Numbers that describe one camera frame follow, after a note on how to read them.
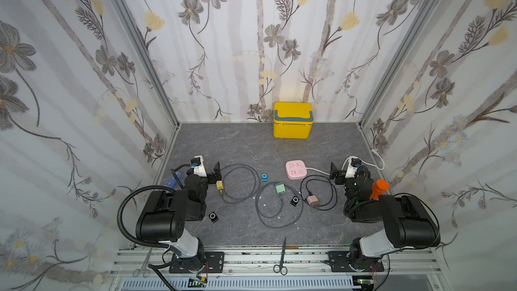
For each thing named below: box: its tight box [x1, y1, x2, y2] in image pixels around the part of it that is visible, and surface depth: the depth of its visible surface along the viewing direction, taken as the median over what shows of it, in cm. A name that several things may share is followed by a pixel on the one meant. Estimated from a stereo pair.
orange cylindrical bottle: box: [369, 179, 390, 201], surface depth 86 cm
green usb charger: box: [274, 182, 287, 194], surface depth 94 cm
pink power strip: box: [285, 159, 307, 180], surface depth 100 cm
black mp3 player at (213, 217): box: [208, 211, 219, 223], surface depth 86 cm
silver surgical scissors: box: [132, 247, 153, 279], surface depth 73 cm
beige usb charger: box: [306, 194, 320, 207], surface depth 90 cm
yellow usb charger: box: [216, 180, 225, 194], surface depth 93 cm
